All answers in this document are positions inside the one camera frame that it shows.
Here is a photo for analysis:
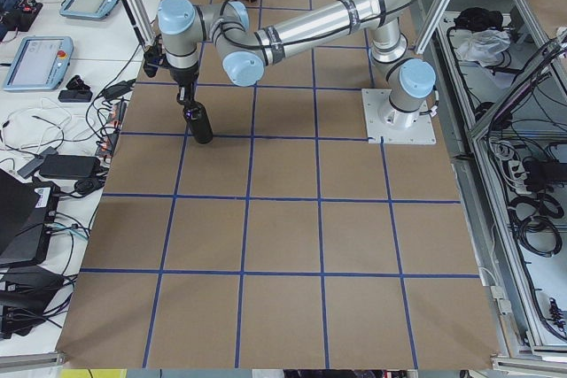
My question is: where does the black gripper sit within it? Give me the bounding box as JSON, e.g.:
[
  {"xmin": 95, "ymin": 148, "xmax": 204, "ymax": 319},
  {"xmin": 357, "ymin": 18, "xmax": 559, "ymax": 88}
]
[{"xmin": 169, "ymin": 66, "xmax": 198, "ymax": 108}]

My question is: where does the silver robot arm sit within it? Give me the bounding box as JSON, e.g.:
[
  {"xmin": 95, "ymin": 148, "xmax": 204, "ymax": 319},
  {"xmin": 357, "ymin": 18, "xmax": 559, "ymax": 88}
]
[{"xmin": 157, "ymin": 0, "xmax": 436, "ymax": 143}]

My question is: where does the blue teach pendant upper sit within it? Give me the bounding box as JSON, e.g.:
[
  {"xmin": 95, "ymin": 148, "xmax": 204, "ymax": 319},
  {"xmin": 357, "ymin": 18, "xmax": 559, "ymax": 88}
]
[{"xmin": 59, "ymin": 0, "xmax": 119, "ymax": 20}]

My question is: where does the blue teach pendant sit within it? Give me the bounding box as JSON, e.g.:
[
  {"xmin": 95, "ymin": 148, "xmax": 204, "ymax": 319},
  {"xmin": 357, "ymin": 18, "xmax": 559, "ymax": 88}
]
[
  {"xmin": 59, "ymin": 0, "xmax": 119, "ymax": 20},
  {"xmin": 3, "ymin": 36, "xmax": 74, "ymax": 92}
]

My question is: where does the blue teach pendant lower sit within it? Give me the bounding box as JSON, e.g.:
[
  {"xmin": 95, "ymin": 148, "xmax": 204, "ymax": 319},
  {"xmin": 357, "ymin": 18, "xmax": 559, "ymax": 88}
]
[{"xmin": 3, "ymin": 36, "xmax": 74, "ymax": 92}]

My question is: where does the black laptop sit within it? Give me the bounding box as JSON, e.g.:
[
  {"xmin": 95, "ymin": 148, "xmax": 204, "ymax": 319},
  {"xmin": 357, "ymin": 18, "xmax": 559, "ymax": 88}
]
[{"xmin": 1, "ymin": 171, "xmax": 59, "ymax": 268}]

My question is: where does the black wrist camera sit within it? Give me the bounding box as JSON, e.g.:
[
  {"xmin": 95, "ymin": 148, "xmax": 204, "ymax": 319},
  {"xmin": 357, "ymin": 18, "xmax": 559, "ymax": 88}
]
[{"xmin": 143, "ymin": 42, "xmax": 163, "ymax": 78}]

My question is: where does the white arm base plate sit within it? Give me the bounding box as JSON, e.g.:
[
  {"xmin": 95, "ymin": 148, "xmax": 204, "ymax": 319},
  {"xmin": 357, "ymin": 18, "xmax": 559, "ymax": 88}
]
[{"xmin": 361, "ymin": 89, "xmax": 437, "ymax": 145}]

